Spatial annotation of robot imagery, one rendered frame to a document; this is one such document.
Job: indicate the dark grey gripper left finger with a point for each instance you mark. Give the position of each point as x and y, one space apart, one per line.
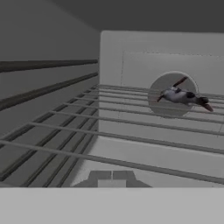
100 176

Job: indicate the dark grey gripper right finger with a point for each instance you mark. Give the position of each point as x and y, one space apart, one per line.
124 176

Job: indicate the white and black fish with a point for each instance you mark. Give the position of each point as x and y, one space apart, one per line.
178 95

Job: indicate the grey oven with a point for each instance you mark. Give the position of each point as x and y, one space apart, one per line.
58 29

